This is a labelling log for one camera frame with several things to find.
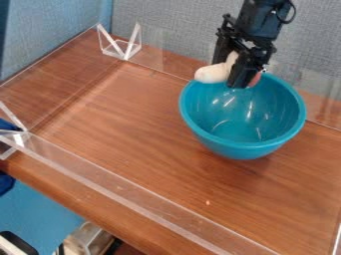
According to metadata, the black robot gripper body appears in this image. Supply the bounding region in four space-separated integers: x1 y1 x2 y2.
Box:
215 0 295 64

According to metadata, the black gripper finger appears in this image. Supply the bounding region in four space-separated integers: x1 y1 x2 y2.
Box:
226 51 266 89
211 34 238 64

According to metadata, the plush brown white mushroom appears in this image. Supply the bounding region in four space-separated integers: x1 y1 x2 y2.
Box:
192 51 238 84

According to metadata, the blue plastic bowl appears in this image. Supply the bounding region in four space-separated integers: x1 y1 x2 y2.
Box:
178 73 306 159

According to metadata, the clear acrylic back barrier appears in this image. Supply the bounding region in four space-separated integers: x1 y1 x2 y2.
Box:
131 44 341 130

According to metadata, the clear acrylic barrier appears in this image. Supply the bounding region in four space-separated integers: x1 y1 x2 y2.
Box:
0 101 278 255
131 44 341 130

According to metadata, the clear acrylic front barrier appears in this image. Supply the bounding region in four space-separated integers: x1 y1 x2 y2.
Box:
0 101 278 255

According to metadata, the blue cloth object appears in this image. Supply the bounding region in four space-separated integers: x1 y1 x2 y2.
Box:
0 118 21 197

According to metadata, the grey metal box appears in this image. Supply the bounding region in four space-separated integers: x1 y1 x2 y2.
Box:
55 222 115 255

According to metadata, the black white device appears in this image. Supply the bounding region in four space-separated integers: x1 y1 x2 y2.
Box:
0 231 39 255

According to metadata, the clear acrylic corner bracket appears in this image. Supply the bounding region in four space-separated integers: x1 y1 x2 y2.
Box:
96 23 142 61

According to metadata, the dark blue vertical post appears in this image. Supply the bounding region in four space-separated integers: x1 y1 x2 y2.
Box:
0 0 11 79

